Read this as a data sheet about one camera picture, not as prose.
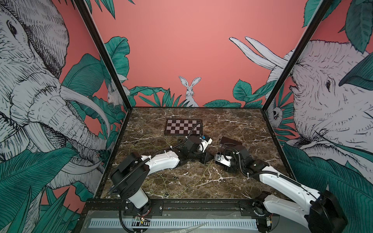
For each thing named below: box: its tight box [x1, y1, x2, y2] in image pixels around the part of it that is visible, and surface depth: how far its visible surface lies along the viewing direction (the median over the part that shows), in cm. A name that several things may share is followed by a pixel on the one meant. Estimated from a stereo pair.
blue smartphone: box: [220, 135, 242, 148], surface depth 103 cm
